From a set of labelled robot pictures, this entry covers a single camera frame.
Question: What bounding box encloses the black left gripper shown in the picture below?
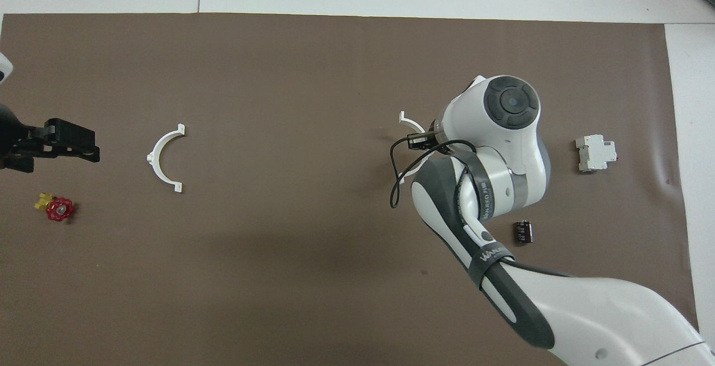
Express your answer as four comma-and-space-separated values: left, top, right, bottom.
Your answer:
0, 103, 102, 174

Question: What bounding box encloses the white half-ring pipe clamp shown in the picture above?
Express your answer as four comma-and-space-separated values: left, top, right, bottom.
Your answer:
398, 111, 428, 178
146, 124, 187, 193

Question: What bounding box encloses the red handwheel yellow valve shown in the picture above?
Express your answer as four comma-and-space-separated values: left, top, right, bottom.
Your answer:
34, 192, 76, 222

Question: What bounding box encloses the small black connector block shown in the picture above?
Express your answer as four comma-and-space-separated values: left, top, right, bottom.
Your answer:
512, 219, 534, 245

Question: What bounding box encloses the brown table mat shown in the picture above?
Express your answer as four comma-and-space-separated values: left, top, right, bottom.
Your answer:
0, 13, 703, 366

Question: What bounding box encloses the white circuit breaker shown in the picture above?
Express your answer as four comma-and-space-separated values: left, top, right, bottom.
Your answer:
575, 134, 618, 174

